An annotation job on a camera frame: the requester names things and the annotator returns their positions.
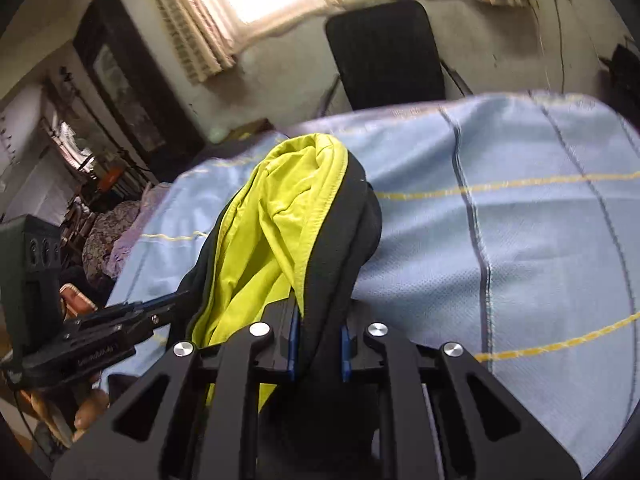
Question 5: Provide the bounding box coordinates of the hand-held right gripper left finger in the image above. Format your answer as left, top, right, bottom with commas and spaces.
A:
52, 300, 302, 480

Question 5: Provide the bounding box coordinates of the light blue checked bed sheet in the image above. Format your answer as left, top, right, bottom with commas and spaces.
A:
100, 90, 640, 480

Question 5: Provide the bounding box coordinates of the person's left hand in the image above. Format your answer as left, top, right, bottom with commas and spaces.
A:
27, 387, 110, 448

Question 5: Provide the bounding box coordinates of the purple cloth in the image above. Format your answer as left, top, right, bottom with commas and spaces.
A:
81, 182, 173, 281

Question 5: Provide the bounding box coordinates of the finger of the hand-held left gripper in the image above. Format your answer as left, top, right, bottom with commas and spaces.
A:
65, 305, 177, 343
107, 290, 192, 315

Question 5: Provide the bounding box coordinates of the black office chair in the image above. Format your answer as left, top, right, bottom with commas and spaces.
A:
324, 0, 473, 112

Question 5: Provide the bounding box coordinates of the black hooded jacket yellow zipper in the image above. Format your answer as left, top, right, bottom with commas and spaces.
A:
184, 132, 385, 480

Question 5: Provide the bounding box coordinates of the black wall cable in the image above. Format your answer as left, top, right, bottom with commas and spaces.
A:
546, 0, 567, 95

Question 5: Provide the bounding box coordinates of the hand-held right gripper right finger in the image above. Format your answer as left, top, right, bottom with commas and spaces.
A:
340, 321, 583, 480

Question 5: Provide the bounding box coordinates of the dark framed painting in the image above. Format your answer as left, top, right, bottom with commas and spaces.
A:
72, 0, 207, 163

